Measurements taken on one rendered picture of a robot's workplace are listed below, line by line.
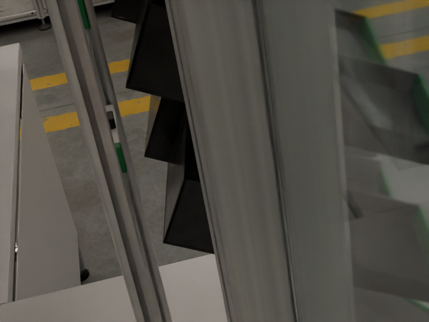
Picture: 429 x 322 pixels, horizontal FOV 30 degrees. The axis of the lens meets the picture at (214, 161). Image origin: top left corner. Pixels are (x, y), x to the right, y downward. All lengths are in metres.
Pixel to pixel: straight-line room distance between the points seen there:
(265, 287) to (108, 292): 1.22
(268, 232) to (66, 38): 0.42
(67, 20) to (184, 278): 0.86
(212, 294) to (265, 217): 1.17
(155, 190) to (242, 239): 2.94
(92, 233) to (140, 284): 2.28
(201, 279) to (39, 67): 3.05
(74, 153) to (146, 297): 2.79
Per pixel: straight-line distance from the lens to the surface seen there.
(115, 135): 0.88
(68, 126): 3.67
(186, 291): 1.34
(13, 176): 1.75
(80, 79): 0.58
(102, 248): 2.88
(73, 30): 0.56
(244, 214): 0.15
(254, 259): 0.16
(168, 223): 0.72
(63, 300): 1.39
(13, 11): 4.73
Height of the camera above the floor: 1.75
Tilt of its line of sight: 33 degrees down
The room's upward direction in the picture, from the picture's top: 10 degrees counter-clockwise
